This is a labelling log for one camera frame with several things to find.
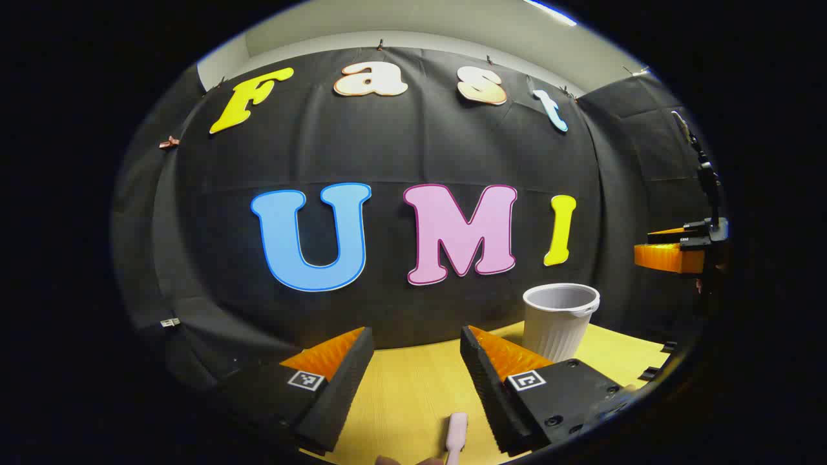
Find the wooden desktop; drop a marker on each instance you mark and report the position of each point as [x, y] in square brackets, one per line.
[413, 387]

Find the copper backdrop clip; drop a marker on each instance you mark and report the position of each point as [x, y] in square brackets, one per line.
[169, 142]

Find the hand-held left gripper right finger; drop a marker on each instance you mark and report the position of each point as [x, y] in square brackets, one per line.
[484, 387]

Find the small light purple broom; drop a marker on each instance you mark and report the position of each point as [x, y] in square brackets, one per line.
[457, 433]

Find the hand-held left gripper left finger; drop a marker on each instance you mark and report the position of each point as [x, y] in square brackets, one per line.
[342, 387]

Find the white ribbed garbage bin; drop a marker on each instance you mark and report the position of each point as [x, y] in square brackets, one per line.
[559, 336]

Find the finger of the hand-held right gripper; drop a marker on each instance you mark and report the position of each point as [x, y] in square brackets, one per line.
[665, 234]
[669, 258]

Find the white backdrop clip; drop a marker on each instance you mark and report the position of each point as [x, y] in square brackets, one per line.
[170, 321]

